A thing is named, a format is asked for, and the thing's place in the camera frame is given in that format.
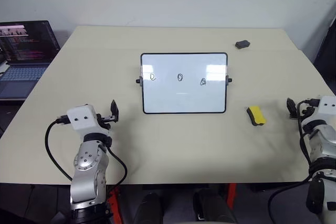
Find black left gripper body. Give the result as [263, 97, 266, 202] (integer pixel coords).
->
[95, 113, 118, 132]

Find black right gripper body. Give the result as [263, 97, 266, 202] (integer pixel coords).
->
[296, 99, 320, 120]

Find yellow and black whiteboard eraser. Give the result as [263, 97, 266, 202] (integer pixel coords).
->
[245, 105, 267, 127]

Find dark chair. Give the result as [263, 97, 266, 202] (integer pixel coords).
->
[313, 15, 336, 78]

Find black framed tabletop whiteboard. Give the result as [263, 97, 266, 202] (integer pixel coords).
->
[135, 52, 233, 115]

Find small black block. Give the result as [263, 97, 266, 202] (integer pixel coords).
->
[234, 39, 251, 50]

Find dark rounded shape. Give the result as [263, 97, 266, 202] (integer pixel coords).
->
[133, 191, 162, 224]

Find open laptop with blue keyboard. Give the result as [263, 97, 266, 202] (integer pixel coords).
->
[0, 19, 62, 102]

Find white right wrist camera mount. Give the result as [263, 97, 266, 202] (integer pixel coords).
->
[314, 95, 336, 123]

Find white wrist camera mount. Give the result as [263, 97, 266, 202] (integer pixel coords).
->
[314, 95, 336, 123]
[66, 104, 111, 138]

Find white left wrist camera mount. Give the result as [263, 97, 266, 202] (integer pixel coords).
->
[66, 104, 111, 138]

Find red table leg bracket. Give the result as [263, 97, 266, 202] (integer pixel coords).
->
[226, 183, 238, 204]
[108, 189, 123, 224]

